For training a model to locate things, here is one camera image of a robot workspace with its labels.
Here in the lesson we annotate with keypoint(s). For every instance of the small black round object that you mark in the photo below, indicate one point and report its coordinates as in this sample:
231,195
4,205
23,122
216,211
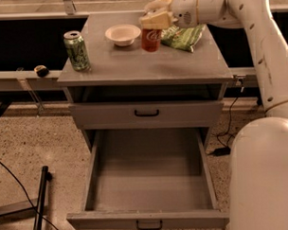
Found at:
41,71

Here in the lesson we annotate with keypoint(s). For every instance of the closed grey top drawer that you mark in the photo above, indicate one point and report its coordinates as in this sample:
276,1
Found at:
133,115

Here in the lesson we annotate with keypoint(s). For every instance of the green chip bag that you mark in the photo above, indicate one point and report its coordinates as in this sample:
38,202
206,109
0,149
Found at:
182,38

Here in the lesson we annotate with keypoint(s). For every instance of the black metal stand leg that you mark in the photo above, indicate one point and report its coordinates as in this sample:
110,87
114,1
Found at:
33,207

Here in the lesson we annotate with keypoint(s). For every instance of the white bowl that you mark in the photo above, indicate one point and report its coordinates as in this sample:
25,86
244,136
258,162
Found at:
122,35

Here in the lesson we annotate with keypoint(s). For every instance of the grey drawer cabinet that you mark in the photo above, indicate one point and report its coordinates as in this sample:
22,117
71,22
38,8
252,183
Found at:
131,74

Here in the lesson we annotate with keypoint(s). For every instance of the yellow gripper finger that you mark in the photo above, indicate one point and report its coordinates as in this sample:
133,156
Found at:
157,5
157,20

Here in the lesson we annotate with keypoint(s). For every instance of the open grey middle drawer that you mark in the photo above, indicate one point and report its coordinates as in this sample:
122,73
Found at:
149,179

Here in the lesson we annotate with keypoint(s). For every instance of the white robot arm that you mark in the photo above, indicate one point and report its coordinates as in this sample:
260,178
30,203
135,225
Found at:
258,193

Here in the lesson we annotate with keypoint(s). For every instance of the green soda can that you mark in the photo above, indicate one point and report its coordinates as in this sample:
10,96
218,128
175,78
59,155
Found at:
76,50

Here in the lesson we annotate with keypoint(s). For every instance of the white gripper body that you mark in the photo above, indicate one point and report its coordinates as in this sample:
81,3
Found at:
183,8

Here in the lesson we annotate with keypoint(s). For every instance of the red coke can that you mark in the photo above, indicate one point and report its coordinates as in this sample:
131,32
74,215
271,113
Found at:
150,39

